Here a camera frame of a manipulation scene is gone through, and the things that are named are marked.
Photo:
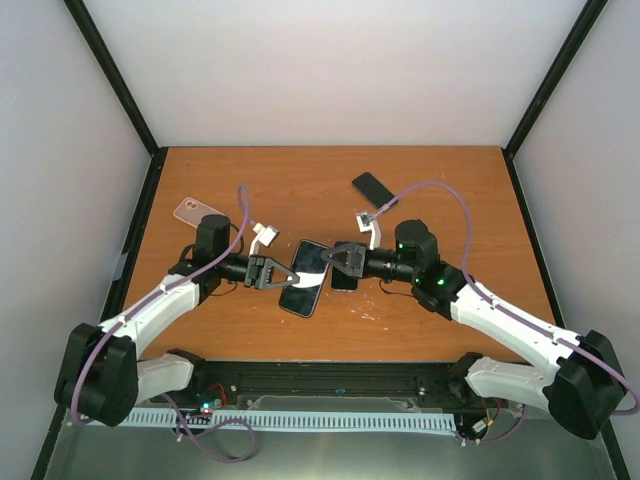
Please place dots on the right black frame post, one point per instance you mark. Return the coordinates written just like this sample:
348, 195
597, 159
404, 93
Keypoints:
582, 26

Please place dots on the left black frame post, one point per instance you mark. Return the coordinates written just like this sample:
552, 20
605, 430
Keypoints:
98, 47

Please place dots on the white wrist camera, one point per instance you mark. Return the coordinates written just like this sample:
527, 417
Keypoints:
367, 223
264, 235

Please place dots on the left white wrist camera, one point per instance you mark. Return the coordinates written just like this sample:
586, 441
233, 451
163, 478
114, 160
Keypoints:
264, 235

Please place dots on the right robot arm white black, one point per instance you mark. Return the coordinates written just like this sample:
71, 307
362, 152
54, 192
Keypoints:
500, 320

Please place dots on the light blue slotted cable duct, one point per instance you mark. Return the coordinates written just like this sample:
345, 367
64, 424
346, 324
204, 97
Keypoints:
326, 422

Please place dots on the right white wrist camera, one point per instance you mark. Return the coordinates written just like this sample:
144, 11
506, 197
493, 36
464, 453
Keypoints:
367, 223

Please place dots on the black frame post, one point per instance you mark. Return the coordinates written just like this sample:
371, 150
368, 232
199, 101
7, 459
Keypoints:
582, 26
98, 47

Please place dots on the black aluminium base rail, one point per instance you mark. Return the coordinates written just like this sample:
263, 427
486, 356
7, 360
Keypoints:
433, 384

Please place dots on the black smartphone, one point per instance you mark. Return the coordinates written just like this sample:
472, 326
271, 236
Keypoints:
302, 295
373, 190

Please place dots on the black phone case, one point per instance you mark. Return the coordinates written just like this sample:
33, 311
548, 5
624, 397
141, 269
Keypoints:
287, 307

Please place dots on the pink translucent phone case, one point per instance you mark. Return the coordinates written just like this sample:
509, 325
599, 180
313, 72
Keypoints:
191, 212

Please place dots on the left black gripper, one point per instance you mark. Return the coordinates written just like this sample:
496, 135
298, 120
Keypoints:
259, 276

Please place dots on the metal base plate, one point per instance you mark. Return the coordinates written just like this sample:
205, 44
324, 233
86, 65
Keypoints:
538, 449

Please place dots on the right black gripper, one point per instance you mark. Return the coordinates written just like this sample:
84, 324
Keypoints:
356, 261

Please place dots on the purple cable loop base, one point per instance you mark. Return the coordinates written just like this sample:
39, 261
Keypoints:
209, 441

